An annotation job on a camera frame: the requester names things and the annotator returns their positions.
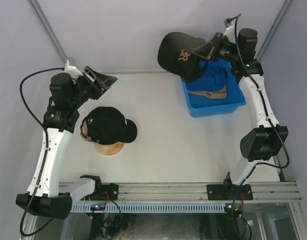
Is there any black baseball cap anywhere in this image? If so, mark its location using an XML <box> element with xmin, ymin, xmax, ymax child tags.
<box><xmin>80</xmin><ymin>106</ymin><xmax>138</xmax><ymax>145</ymax></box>

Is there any blue plastic bin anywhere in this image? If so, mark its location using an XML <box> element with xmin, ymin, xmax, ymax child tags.
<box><xmin>181</xmin><ymin>61</ymin><xmax>246</xmax><ymax>118</ymax></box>

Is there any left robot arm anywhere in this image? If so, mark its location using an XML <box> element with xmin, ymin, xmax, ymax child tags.
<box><xmin>15</xmin><ymin>66</ymin><xmax>117</xmax><ymax>219</ymax></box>

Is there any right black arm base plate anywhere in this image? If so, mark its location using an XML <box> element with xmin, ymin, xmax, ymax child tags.
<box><xmin>206</xmin><ymin>184</ymin><xmax>254</xmax><ymax>201</ymax></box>

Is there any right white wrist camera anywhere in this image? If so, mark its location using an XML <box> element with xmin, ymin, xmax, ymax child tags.
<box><xmin>223</xmin><ymin>17</ymin><xmax>236</xmax><ymax>38</ymax></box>

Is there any blue baseball cap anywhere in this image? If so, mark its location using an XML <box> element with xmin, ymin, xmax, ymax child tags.
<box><xmin>185</xmin><ymin>59</ymin><xmax>229</xmax><ymax>92</ymax></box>

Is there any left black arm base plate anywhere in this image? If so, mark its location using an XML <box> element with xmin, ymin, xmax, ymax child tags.
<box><xmin>93</xmin><ymin>183</ymin><xmax>119</xmax><ymax>201</ymax></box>

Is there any left aluminium frame post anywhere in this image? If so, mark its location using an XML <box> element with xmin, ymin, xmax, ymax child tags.
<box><xmin>27</xmin><ymin>0</ymin><xmax>68</xmax><ymax>62</ymax></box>

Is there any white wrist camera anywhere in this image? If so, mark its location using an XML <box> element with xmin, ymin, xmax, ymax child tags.
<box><xmin>63</xmin><ymin>57</ymin><xmax>83</xmax><ymax>80</ymax></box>
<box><xmin>223</xmin><ymin>17</ymin><xmax>236</xmax><ymax>38</ymax></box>

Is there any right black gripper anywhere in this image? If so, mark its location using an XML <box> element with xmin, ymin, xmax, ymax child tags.
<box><xmin>191</xmin><ymin>32</ymin><xmax>239</xmax><ymax>64</ymax></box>

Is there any grey slotted cable duct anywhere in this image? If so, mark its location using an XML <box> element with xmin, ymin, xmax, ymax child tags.
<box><xmin>70</xmin><ymin>202</ymin><xmax>226</xmax><ymax>214</ymax></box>

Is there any left black camera cable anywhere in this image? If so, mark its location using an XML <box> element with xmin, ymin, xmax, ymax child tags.
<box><xmin>19</xmin><ymin>67</ymin><xmax>66</xmax><ymax>237</ymax></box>

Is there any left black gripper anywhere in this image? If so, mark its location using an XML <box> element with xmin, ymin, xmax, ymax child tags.
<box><xmin>69</xmin><ymin>66</ymin><xmax>117</xmax><ymax>109</ymax></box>

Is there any aluminium front rail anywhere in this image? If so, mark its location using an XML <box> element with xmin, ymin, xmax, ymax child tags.
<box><xmin>109</xmin><ymin>182</ymin><xmax>302</xmax><ymax>204</ymax></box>

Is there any beige baseball cap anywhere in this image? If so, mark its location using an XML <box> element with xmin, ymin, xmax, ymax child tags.
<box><xmin>80</xmin><ymin>133</ymin><xmax>99</xmax><ymax>144</ymax></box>

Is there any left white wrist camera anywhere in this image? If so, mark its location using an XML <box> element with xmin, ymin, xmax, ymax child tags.
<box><xmin>63</xmin><ymin>57</ymin><xmax>83</xmax><ymax>80</ymax></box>

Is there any aluminium frame post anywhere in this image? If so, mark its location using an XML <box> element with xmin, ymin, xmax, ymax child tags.
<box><xmin>27</xmin><ymin>0</ymin><xmax>68</xmax><ymax>62</ymax></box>
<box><xmin>256</xmin><ymin>0</ymin><xmax>294</xmax><ymax>60</ymax></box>

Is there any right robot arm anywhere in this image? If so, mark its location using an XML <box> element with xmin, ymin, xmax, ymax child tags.
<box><xmin>192</xmin><ymin>28</ymin><xmax>289</xmax><ymax>200</ymax></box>

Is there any right aluminium frame post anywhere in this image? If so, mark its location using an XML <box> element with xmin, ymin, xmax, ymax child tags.
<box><xmin>256</xmin><ymin>0</ymin><xmax>294</xmax><ymax>60</ymax></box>

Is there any wooden hat stand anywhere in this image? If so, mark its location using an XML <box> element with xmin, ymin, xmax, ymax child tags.
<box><xmin>95</xmin><ymin>142</ymin><xmax>125</xmax><ymax>156</ymax></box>

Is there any tan cap in bin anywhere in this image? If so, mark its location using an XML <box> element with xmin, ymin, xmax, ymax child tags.
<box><xmin>187</xmin><ymin>86</ymin><xmax>227</xmax><ymax>100</ymax></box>

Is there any black cap gold logo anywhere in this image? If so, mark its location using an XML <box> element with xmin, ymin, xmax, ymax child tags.
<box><xmin>157</xmin><ymin>32</ymin><xmax>208</xmax><ymax>83</ymax></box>

